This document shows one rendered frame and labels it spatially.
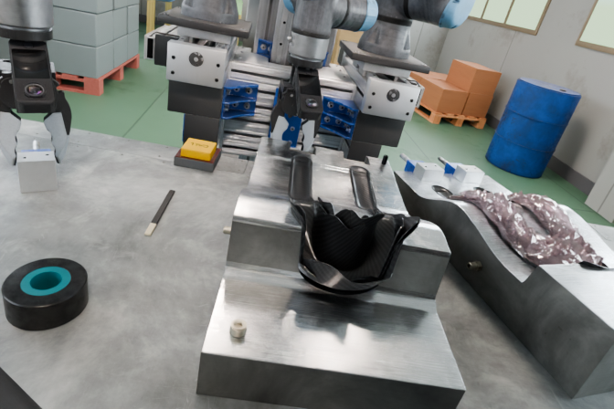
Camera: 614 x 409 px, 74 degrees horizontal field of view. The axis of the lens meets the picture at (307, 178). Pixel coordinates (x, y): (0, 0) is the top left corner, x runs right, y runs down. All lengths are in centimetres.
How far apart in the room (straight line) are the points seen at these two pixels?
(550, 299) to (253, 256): 38
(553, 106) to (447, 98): 137
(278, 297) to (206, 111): 71
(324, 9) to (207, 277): 51
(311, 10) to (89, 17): 302
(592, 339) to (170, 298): 50
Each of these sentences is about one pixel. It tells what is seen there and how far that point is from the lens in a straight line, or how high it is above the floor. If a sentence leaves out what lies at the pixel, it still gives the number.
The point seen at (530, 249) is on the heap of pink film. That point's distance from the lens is 72.
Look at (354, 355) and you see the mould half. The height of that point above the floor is 86.
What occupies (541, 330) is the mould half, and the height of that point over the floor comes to 84.
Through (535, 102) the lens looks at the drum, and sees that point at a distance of 397.
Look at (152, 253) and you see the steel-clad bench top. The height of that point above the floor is 80.
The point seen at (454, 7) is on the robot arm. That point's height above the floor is 119.
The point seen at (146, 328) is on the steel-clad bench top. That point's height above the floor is 80.
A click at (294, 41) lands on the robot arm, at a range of 82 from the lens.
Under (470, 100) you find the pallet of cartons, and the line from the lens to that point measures 516.
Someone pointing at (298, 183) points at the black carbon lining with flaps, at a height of 88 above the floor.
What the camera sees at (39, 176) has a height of 83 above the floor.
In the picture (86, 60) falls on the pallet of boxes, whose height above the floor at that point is 27.
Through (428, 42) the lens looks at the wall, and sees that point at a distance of 741.
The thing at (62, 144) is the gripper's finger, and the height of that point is 87.
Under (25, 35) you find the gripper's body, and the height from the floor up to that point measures 104.
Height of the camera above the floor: 118
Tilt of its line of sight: 26 degrees down
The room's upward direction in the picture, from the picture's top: 13 degrees clockwise
